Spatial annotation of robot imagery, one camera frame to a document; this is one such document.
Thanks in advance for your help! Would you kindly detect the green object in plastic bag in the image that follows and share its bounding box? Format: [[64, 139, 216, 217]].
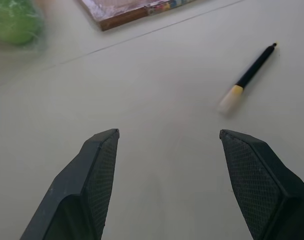
[[0, 0, 49, 55]]

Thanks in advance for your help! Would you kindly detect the black pen with white end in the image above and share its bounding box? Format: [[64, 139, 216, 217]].
[[216, 42, 278, 115]]

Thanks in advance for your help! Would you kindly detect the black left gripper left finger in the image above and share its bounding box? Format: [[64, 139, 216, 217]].
[[20, 128, 120, 240]]

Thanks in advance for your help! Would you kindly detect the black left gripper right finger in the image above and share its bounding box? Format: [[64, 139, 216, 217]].
[[219, 129, 304, 240]]

